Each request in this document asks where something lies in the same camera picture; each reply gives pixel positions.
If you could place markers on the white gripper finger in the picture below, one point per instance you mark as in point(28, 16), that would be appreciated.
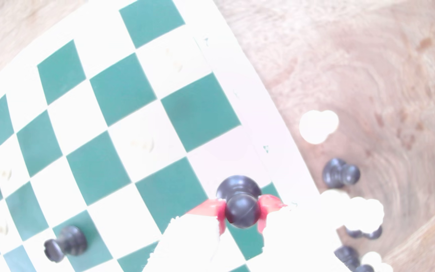
point(187, 245)
point(296, 241)

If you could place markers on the black chess pawn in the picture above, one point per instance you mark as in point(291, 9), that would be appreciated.
point(338, 173)
point(242, 206)

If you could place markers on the black chess queen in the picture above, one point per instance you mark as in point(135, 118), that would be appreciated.
point(347, 257)

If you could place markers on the large white chess piece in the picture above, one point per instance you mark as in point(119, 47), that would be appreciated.
point(359, 213)

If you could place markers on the black chess piece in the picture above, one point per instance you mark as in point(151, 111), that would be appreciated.
point(366, 233)

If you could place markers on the black chess rook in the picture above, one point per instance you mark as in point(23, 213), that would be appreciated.
point(68, 241)

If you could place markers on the green and white chess mat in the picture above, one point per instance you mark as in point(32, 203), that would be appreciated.
point(119, 90)

